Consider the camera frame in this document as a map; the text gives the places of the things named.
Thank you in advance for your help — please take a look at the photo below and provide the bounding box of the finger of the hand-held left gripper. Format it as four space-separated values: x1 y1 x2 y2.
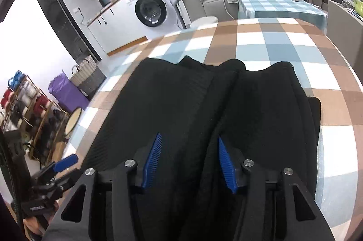
58 169 83 190
42 154 79 177

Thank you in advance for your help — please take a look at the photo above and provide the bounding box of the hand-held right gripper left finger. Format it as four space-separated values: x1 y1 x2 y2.
42 132 163 241

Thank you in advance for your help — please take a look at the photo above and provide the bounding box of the white washing machine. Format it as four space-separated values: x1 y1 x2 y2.
125 0 182 31

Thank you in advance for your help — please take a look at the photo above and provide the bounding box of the wooden shoe rack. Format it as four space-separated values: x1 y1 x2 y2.
0 71 70 165

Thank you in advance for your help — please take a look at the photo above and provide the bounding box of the round wooden stool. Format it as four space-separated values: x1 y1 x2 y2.
65 109 83 135

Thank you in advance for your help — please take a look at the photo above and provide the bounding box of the white counter cabinet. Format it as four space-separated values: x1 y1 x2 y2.
86 0 148 54

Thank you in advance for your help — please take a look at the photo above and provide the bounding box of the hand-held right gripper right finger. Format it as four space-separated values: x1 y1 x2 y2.
218 137 335 241

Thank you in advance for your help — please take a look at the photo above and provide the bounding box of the small blue plaid table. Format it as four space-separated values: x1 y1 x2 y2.
238 0 328 34

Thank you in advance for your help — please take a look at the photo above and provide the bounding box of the black door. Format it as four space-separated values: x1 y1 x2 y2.
37 0 101 60

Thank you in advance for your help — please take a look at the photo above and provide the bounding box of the white round bin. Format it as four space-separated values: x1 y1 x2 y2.
189 17 219 29

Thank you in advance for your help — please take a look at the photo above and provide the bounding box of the black knit sweater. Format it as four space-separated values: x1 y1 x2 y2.
81 56 322 241

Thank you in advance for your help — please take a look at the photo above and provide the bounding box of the plaid covered table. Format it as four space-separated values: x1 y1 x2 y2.
66 18 358 230

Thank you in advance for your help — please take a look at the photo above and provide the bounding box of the purple bag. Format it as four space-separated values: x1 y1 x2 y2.
48 73 90 114

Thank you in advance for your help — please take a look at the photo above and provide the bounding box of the woven basket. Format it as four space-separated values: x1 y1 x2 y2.
69 55 107 97

